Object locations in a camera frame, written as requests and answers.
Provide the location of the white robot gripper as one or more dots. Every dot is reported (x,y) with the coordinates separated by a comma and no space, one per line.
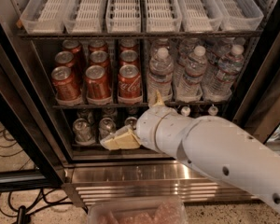
(146,125)

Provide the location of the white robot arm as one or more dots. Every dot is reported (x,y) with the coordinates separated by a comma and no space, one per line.
(209,145)

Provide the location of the silver can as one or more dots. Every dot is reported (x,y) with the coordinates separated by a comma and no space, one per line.
(82,130)
(107,126)

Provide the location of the stainless fridge base grille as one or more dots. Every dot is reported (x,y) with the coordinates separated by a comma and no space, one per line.
(89,183)

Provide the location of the silver can bottom left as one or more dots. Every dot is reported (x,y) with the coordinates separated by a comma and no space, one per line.
(82,130)

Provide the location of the second row right coke can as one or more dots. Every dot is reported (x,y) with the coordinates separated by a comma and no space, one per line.
(129,57)

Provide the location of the second row coke can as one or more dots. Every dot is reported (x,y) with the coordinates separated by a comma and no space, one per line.
(67,58)
(129,57)
(101,58)

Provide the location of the second row middle coke can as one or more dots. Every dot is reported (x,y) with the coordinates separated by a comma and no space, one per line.
(101,58)

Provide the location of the second row left coke can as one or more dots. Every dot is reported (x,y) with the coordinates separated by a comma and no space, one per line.
(67,58)

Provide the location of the glass fridge door right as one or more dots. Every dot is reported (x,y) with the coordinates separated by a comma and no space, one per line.
(259,112)

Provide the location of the dark drink bottle left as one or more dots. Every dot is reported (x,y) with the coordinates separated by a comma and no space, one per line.
(185,111)

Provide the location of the dark drink bottle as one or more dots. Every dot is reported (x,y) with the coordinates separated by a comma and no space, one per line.
(213,110)
(185,111)

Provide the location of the front left water bottle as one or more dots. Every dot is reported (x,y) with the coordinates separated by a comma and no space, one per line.
(160,72)

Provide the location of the water bottle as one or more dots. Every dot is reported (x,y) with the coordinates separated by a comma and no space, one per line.
(193,73)
(160,72)
(228,68)

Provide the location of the front middle water bottle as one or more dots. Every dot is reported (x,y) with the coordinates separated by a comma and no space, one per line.
(193,73)

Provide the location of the dark drink bottle right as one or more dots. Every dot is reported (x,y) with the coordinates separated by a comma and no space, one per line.
(213,110)

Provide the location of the clear container with pink items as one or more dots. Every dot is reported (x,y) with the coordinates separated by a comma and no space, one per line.
(139,210)

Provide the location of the front right water bottle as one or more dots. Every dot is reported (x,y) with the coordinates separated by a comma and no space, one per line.
(228,68)

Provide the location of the clear plastic tray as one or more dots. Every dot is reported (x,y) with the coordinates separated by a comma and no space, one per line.
(162,16)
(84,16)
(200,15)
(123,16)
(239,15)
(44,16)

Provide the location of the clear plastic tray far left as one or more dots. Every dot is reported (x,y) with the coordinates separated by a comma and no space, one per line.
(44,16)

